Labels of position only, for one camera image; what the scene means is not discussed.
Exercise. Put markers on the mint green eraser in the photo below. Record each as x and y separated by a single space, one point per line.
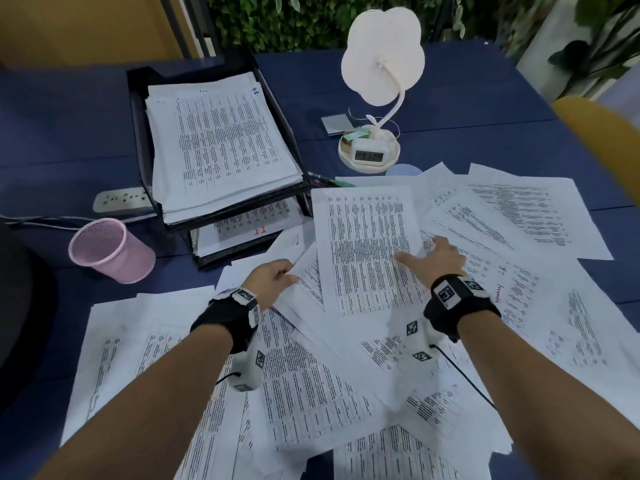
356 135

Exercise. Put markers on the person's right hand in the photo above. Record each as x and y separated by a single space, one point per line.
442 262

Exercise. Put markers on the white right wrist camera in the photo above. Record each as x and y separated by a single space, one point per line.
417 339

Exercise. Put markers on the pale blue round pad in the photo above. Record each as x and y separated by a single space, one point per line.
404 169

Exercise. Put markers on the black wristband with markers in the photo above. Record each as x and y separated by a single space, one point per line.
465 309
222 317

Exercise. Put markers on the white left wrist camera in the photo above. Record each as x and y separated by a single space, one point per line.
250 369

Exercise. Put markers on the white column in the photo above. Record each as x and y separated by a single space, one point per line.
540 54

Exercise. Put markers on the person's left forearm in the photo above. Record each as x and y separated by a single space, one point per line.
140 414

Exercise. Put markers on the white power strip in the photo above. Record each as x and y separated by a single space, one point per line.
120 199

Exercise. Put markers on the green plant wall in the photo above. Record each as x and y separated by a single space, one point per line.
300 19

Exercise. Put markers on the white flower-shaped desk lamp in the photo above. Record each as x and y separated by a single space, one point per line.
380 54

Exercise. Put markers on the dark metal door frame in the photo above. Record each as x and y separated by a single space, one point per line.
195 19

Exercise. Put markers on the person's right forearm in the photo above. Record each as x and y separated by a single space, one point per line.
550 404

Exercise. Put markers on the large black chair back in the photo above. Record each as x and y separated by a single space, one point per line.
20 304

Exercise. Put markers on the pink mesh cup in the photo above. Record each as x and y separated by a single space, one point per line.
115 259

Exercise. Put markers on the bunch of coloured markers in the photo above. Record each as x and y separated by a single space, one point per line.
330 182

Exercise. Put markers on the person's left hand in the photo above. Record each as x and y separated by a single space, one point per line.
270 282

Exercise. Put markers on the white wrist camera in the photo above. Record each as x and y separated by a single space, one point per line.
250 369
417 339

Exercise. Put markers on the black left wristband with markers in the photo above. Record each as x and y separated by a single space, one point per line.
222 317

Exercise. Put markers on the black mesh tiered tray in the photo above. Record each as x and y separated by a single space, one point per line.
139 144

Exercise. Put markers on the black right wristband with markers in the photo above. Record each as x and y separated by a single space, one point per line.
465 309

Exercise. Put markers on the small grey square card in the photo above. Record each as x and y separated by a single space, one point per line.
336 124

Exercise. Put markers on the small digital clock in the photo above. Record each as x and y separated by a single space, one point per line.
368 156

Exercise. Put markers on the dark green potted plant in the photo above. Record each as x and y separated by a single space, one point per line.
570 54

